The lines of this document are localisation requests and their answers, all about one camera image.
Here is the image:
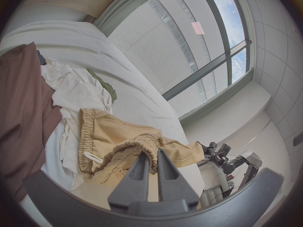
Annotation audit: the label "window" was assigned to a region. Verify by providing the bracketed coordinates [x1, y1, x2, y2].
[107, 0, 254, 125]

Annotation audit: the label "tan shorts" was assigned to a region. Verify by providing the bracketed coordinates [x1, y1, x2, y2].
[79, 108, 204, 183]

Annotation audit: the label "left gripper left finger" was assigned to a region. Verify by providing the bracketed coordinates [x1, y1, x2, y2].
[107, 150, 149, 209]

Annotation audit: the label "black garment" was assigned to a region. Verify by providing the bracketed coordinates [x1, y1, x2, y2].
[36, 50, 47, 66]

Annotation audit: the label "green garment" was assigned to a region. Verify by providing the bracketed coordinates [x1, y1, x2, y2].
[86, 68, 117, 102]

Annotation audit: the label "pale grey garment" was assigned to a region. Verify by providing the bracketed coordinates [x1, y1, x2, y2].
[40, 121, 83, 191]

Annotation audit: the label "brown garment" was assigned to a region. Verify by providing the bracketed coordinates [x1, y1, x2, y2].
[0, 42, 62, 202]

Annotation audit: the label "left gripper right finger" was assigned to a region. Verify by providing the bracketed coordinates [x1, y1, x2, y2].
[157, 148, 200, 206]

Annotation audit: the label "cream garment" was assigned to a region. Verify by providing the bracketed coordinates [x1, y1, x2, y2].
[40, 57, 113, 137]

